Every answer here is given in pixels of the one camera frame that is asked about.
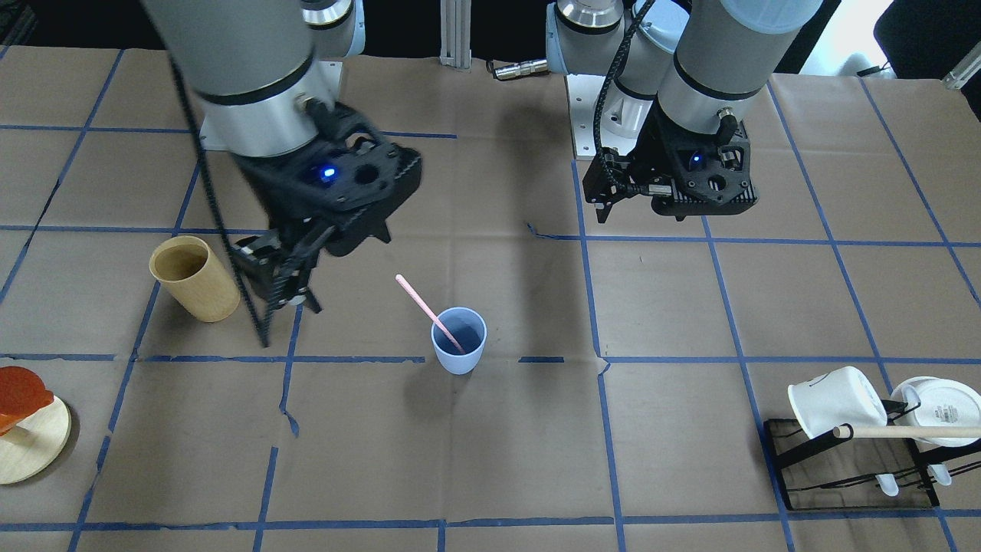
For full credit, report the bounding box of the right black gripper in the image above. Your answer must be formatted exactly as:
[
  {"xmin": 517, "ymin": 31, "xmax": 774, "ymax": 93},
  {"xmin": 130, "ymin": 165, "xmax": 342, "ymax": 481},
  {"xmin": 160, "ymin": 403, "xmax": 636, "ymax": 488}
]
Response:
[{"xmin": 232, "ymin": 101, "xmax": 423, "ymax": 314}]

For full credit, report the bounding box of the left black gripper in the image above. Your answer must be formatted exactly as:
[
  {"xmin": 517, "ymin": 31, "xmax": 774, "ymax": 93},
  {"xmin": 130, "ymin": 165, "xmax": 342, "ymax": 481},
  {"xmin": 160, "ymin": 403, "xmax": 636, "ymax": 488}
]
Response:
[{"xmin": 582, "ymin": 106, "xmax": 758, "ymax": 224}]

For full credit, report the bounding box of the pink chopstick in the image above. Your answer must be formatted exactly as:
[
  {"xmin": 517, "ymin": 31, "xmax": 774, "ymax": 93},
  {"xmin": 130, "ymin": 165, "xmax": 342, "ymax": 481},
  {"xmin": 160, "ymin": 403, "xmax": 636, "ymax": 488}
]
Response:
[{"xmin": 395, "ymin": 274, "xmax": 467, "ymax": 354}]

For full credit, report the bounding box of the light blue plastic cup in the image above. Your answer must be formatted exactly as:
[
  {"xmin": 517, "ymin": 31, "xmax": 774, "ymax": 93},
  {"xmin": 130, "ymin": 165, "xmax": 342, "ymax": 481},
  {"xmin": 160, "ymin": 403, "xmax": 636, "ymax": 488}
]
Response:
[{"xmin": 430, "ymin": 307, "xmax": 488, "ymax": 375}]

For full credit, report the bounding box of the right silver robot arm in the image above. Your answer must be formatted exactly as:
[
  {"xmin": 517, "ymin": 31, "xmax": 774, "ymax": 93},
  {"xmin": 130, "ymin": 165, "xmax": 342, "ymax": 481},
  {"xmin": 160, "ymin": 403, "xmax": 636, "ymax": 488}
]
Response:
[{"xmin": 143, "ymin": 1, "xmax": 423, "ymax": 312}]

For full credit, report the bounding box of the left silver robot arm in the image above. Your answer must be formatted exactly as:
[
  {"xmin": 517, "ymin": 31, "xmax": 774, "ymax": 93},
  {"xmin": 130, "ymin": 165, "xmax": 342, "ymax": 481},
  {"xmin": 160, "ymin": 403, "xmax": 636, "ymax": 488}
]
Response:
[{"xmin": 546, "ymin": 1, "xmax": 821, "ymax": 223}]

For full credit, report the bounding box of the bamboo chopstick holder cup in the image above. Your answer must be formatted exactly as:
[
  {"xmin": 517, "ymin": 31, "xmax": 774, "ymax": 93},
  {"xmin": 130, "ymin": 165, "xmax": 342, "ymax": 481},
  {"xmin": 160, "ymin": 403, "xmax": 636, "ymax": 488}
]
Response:
[{"xmin": 149, "ymin": 235, "xmax": 241, "ymax": 323}]

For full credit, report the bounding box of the wooden cup tree stand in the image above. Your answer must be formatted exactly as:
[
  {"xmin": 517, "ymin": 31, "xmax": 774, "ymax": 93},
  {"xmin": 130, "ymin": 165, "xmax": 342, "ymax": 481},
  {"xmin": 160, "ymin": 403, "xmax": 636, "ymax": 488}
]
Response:
[{"xmin": 1, "ymin": 396, "xmax": 73, "ymax": 485}]

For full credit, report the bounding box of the white mug near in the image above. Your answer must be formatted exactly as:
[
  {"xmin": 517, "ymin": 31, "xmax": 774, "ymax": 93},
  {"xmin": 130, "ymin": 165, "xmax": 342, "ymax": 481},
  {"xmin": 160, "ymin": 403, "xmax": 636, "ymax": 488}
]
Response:
[{"xmin": 787, "ymin": 366, "xmax": 887, "ymax": 438}]

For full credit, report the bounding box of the white mug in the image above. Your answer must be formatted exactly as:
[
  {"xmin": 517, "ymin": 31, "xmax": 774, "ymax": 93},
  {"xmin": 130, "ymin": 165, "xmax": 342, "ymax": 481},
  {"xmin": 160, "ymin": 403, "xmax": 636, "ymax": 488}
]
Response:
[
  {"xmin": 787, "ymin": 366, "xmax": 887, "ymax": 438},
  {"xmin": 891, "ymin": 376, "xmax": 980, "ymax": 427}
]

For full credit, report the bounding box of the white mug far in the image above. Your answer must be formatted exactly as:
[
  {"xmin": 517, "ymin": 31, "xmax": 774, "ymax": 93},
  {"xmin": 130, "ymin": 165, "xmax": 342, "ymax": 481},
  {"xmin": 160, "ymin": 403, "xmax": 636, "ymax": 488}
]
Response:
[{"xmin": 891, "ymin": 376, "xmax": 980, "ymax": 427}]

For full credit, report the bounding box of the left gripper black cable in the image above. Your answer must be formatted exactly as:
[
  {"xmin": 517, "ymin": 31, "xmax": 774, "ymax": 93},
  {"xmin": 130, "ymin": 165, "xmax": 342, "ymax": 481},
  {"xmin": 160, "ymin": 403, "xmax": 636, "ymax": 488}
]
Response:
[{"xmin": 592, "ymin": 0, "xmax": 660, "ymax": 196}]

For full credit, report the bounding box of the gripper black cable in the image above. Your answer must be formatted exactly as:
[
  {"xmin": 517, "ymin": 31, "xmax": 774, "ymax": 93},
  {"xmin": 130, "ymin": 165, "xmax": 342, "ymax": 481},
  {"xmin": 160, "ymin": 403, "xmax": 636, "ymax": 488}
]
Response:
[
  {"xmin": 170, "ymin": 61, "xmax": 274, "ymax": 349},
  {"xmin": 592, "ymin": 0, "xmax": 660, "ymax": 196}
]

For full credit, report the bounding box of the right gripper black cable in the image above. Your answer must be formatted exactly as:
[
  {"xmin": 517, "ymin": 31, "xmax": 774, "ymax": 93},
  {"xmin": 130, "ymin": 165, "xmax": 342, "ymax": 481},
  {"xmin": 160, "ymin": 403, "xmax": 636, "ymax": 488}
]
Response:
[{"xmin": 170, "ymin": 61, "xmax": 274, "ymax": 349}]

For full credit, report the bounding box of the silver cable connector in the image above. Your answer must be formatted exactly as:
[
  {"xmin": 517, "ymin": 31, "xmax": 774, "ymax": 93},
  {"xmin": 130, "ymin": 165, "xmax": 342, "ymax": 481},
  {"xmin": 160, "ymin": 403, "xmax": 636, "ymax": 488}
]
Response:
[{"xmin": 486, "ymin": 59, "xmax": 550, "ymax": 83}]

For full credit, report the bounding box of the aluminium frame post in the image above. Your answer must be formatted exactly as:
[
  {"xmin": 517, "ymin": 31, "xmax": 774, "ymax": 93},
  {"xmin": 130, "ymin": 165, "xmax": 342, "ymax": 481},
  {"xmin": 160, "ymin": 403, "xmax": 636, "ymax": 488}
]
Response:
[{"xmin": 438, "ymin": 0, "xmax": 472, "ymax": 72}]

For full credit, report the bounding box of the black wire cup rack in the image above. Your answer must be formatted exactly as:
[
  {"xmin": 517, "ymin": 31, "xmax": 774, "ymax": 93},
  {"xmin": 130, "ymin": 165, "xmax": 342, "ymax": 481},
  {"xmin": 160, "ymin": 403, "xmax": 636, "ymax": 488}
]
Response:
[{"xmin": 764, "ymin": 419, "xmax": 979, "ymax": 511}]

